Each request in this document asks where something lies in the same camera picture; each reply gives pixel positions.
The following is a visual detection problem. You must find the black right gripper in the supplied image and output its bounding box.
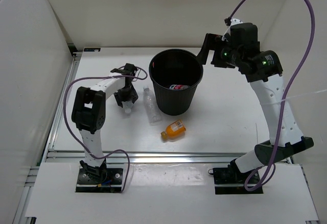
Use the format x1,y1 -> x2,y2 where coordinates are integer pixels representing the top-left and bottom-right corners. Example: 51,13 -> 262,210
196,34 -> 243,69

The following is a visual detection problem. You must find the clear bottle white cap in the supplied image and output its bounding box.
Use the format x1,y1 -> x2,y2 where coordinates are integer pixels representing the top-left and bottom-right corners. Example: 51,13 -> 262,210
122,101 -> 133,114

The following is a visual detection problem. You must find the clear bottle red label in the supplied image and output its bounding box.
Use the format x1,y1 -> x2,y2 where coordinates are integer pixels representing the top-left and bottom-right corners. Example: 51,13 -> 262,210
169,84 -> 190,90

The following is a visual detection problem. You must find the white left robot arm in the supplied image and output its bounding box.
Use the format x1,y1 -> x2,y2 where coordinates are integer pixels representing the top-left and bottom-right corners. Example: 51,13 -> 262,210
72,75 -> 138,183

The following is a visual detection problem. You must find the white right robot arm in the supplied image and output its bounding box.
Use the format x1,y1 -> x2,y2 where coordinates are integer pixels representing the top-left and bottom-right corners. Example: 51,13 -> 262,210
197,19 -> 314,183

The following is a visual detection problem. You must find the black ribbed waste bin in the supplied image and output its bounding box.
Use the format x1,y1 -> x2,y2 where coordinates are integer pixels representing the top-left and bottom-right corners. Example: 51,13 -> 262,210
149,49 -> 203,116

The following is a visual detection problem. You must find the clear unlabelled plastic bottle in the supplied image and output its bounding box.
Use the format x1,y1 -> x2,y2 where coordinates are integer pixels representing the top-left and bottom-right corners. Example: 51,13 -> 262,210
143,86 -> 162,125

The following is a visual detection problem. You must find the orange juice bottle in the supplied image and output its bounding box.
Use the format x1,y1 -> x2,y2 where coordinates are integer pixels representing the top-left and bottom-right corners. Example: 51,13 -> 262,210
160,120 -> 186,140

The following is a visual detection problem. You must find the white front board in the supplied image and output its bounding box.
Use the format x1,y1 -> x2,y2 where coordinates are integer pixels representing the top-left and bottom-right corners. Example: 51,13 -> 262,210
26,163 -> 318,223

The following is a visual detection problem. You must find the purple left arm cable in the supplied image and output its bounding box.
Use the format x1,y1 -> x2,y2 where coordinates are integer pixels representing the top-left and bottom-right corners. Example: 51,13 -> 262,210
63,65 -> 148,193

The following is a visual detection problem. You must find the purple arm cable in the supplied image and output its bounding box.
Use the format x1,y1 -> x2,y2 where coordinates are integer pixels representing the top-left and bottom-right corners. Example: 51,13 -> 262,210
63,65 -> 148,193
224,0 -> 316,191

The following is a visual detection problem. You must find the left aluminium frame rail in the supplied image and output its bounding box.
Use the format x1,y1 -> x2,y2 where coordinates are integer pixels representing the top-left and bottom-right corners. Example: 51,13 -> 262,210
36,43 -> 80,166

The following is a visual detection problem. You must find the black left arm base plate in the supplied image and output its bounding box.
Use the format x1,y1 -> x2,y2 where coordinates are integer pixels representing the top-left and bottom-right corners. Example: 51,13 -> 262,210
75,167 -> 124,193

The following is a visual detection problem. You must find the aluminium table edge rail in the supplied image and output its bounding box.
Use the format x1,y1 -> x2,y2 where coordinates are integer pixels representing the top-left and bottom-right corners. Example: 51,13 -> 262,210
42,150 -> 243,164

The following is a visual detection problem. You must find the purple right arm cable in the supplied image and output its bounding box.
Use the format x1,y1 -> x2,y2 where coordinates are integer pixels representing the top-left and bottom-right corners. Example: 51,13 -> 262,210
224,0 -> 316,191

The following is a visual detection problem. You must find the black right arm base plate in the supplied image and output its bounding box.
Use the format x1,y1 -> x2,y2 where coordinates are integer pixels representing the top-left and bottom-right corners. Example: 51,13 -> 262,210
208,167 -> 263,195

